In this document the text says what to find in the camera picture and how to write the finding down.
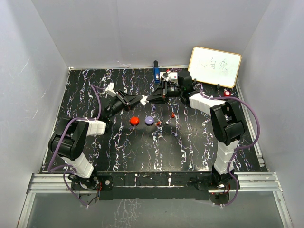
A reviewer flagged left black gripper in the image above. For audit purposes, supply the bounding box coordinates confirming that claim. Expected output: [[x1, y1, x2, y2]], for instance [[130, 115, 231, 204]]
[[107, 90, 143, 119]]

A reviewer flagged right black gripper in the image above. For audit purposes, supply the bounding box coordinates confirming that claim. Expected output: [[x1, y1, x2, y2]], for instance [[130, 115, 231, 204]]
[[147, 80, 183, 104]]

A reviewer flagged white earbud charging case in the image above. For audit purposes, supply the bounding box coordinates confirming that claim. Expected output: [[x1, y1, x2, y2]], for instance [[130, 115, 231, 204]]
[[140, 95, 148, 105]]

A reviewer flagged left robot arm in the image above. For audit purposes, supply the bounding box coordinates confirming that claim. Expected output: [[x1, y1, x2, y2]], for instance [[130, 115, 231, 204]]
[[47, 89, 147, 190]]

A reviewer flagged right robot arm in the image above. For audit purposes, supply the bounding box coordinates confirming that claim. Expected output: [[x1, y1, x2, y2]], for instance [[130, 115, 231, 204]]
[[146, 71, 247, 189]]

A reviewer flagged red earbud charging case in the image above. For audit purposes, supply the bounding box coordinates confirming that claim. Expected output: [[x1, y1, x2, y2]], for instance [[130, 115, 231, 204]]
[[130, 116, 140, 126]]

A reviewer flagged purple earbud charging case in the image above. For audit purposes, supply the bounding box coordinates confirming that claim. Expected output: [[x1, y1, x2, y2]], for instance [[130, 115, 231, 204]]
[[145, 116, 154, 125]]

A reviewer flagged white pink cardboard box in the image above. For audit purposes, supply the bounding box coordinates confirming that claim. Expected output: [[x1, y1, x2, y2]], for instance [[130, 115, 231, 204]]
[[170, 72, 178, 83]]

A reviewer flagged blue black device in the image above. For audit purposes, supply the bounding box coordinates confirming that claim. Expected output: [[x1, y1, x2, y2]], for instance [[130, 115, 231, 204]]
[[153, 60, 160, 83]]

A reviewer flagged red emergency stop button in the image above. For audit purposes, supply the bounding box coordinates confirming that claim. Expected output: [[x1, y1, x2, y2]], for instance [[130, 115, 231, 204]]
[[224, 90, 231, 97]]

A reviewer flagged black front base bar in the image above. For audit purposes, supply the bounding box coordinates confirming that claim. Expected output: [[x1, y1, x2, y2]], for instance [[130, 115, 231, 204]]
[[95, 171, 238, 201]]

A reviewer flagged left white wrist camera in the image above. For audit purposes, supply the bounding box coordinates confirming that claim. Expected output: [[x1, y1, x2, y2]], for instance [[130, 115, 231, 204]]
[[105, 83, 116, 97]]

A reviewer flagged white whiteboard with wooden frame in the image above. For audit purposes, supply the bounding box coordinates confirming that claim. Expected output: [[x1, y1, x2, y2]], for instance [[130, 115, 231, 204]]
[[188, 47, 242, 88]]

